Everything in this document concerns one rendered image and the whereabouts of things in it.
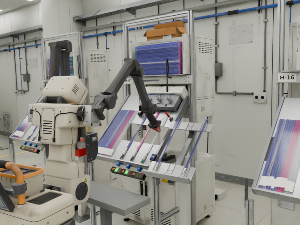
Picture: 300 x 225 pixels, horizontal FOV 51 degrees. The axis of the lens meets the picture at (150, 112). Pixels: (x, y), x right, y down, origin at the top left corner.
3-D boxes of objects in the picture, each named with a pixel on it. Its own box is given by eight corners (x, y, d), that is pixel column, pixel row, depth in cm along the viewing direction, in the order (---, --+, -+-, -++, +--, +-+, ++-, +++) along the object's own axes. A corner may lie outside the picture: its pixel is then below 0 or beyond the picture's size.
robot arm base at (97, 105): (80, 108, 171) (97, 108, 165) (88, 98, 176) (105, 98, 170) (87, 119, 176) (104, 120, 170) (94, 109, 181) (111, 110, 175)
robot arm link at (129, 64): (125, 52, 203) (138, 53, 199) (130, 69, 213) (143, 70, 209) (92, 100, 177) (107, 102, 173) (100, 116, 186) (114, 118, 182)
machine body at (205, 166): (177, 243, 258) (175, 170, 251) (117, 220, 303) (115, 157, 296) (214, 215, 307) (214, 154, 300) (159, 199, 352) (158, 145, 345)
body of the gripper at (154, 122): (152, 121, 249) (147, 114, 245) (162, 122, 243) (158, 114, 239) (148, 127, 246) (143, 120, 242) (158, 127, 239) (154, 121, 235)
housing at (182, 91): (187, 104, 263) (181, 93, 255) (143, 102, 295) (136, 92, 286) (191, 97, 267) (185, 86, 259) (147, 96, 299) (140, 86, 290)
